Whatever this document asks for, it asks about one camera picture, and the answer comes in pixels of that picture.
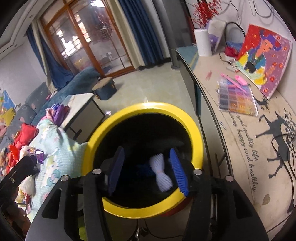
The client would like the purple clothes pile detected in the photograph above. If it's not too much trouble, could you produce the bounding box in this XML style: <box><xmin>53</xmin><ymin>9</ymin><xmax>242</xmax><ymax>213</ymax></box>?
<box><xmin>45</xmin><ymin>103</ymin><xmax>70</xmax><ymax>126</ymax></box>

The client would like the china wall map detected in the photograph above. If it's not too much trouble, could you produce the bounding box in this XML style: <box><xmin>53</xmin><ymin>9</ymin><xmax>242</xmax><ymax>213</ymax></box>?
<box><xmin>1</xmin><ymin>90</ymin><xmax>16</xmax><ymax>114</ymax></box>

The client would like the blue left curtain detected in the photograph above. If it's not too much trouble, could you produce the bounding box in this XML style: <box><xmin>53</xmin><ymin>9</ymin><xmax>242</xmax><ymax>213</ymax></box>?
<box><xmin>26</xmin><ymin>20</ymin><xmax>74</xmax><ymax>92</ymax></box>

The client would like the yellow rim trash bin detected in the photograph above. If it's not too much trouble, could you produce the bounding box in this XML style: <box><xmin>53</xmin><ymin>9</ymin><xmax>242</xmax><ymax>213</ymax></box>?
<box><xmin>82</xmin><ymin>102</ymin><xmax>204</xmax><ymax>219</ymax></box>

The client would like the hello kitty bed sheet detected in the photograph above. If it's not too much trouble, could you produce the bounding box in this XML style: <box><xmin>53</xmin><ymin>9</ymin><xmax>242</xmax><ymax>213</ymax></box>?
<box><xmin>20</xmin><ymin>119</ymin><xmax>86</xmax><ymax>221</ymax></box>

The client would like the red blanket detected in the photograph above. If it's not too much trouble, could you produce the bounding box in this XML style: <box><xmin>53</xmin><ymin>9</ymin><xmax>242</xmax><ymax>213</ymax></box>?
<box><xmin>6</xmin><ymin>123</ymin><xmax>39</xmax><ymax>174</ymax></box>

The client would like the blue right curtain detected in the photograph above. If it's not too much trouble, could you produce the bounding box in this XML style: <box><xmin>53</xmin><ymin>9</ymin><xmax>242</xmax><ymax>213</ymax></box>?
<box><xmin>119</xmin><ymin>1</ymin><xmax>164</xmax><ymax>66</ymax></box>

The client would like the white foam fruit net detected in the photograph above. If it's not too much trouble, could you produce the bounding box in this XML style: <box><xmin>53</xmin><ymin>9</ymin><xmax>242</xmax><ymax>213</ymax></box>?
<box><xmin>18</xmin><ymin>175</ymin><xmax>36</xmax><ymax>196</ymax></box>

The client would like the white marble coffee table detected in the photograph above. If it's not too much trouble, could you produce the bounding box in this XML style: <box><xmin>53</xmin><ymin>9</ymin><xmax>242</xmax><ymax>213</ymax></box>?
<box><xmin>60</xmin><ymin>93</ymin><xmax>105</xmax><ymax>144</ymax></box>

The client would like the wooden glass sliding door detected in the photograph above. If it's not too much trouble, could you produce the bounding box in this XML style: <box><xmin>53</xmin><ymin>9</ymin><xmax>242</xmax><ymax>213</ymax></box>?
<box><xmin>40</xmin><ymin>0</ymin><xmax>135</xmax><ymax>77</ymax></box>

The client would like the silver tower air conditioner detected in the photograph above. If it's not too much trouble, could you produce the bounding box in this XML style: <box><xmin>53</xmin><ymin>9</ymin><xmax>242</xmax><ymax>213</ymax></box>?
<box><xmin>153</xmin><ymin>0</ymin><xmax>196</xmax><ymax>71</ymax></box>

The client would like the blue grey sofa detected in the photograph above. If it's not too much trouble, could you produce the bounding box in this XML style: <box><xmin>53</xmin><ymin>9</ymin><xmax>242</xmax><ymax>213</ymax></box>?
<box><xmin>0</xmin><ymin>66</ymin><xmax>101</xmax><ymax>149</ymax></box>

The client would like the colourful diamond painting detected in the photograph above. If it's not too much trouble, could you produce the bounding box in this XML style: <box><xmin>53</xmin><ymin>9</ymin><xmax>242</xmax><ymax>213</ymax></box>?
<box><xmin>235</xmin><ymin>25</ymin><xmax>292</xmax><ymax>99</ymax></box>

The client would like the bead organiser tray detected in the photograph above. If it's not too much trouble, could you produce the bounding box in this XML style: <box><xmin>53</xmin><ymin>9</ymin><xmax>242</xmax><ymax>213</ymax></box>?
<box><xmin>217</xmin><ymin>77</ymin><xmax>258</xmax><ymax>116</ymax></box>

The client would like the blue round footstool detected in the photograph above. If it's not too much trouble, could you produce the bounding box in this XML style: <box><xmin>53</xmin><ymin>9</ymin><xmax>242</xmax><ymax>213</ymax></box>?
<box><xmin>92</xmin><ymin>77</ymin><xmax>117</xmax><ymax>100</ymax></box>

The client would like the white ribbed vase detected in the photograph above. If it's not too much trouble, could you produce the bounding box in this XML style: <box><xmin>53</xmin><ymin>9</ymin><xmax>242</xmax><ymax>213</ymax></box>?
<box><xmin>194</xmin><ymin>29</ymin><xmax>212</xmax><ymax>57</ymax></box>

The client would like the blue curtain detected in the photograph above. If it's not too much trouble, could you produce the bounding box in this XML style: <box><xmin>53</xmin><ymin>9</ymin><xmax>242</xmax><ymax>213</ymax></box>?
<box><xmin>26</xmin><ymin>20</ymin><xmax>74</xmax><ymax>92</ymax></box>
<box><xmin>119</xmin><ymin>1</ymin><xmax>164</xmax><ymax>66</ymax></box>

